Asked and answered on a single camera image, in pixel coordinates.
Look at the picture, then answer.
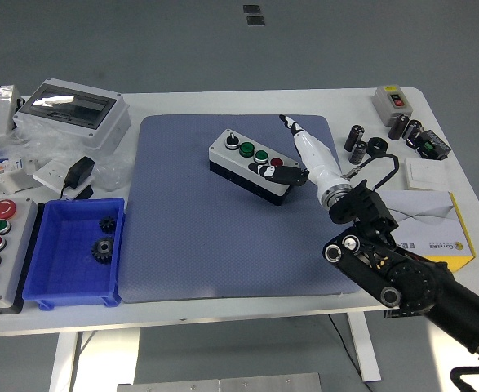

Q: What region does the clear plastic bag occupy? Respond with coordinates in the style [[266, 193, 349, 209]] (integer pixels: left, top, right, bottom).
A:
[[0, 118, 136, 193]]

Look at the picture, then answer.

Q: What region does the white wall switch plate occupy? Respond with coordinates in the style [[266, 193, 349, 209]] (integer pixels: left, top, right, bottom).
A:
[[404, 157, 452, 191]]

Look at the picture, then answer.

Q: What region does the white box in wrap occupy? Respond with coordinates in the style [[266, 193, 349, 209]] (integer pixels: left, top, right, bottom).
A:
[[0, 84, 23, 140]]

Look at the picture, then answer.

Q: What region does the grey-blue mat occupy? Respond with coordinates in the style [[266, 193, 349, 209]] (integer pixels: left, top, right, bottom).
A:
[[118, 114, 365, 304]]

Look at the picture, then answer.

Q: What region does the black cylindrical capacitor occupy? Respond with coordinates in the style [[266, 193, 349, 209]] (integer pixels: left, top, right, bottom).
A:
[[401, 119, 424, 144], [388, 113, 410, 141], [348, 140, 369, 166], [344, 125, 366, 153]]

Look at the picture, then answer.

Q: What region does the black module green terminal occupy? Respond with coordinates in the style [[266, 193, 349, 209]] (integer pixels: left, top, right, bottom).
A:
[[414, 129, 452, 161]]

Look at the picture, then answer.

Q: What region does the large black gear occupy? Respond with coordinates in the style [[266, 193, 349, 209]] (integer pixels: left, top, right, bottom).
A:
[[91, 236, 117, 265]]

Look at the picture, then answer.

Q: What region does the yellow white cardboard box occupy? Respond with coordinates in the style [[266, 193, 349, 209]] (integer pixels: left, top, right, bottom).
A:
[[375, 190, 477, 273]]

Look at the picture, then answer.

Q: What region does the black hex nut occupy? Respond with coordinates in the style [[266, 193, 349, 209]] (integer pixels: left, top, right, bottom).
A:
[[366, 136, 389, 158]]

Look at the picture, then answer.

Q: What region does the grey metal plate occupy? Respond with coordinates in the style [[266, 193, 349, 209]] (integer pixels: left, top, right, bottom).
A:
[[116, 372, 322, 392]]

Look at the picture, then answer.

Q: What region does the white circuit breaker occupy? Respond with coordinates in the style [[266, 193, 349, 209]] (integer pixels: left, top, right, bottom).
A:
[[0, 157, 40, 195]]

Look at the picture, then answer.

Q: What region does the black power adapter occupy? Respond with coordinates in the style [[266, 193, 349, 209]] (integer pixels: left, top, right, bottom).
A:
[[60, 156, 96, 201]]

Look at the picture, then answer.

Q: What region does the grey four-button control box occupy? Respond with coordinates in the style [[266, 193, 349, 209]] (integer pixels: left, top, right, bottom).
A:
[[208, 128, 305, 207]]

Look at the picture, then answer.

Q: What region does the grey two-button switch box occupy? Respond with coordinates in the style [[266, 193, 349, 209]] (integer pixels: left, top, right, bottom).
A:
[[372, 84, 416, 127]]

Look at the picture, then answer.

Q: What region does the blue plastic bin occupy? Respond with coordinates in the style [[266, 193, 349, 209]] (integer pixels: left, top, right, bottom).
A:
[[21, 198, 126, 310]]

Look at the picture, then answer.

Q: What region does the white wall socket plate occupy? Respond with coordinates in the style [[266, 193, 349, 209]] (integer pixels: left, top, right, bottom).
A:
[[33, 158, 77, 193]]

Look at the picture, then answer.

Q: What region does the grey five-button control box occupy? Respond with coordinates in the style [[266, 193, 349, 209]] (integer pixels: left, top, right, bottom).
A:
[[0, 197, 40, 315]]

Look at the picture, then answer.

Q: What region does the grey distribution box clear lid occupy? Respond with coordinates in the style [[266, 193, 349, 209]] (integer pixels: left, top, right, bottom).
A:
[[12, 78, 131, 152]]

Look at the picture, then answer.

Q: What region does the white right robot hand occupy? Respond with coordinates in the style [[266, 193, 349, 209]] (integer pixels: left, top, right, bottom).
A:
[[250, 114, 344, 193]]

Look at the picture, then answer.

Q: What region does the white table leg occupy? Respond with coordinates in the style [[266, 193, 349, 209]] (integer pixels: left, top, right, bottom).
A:
[[347, 313, 383, 383], [47, 331, 85, 392]]

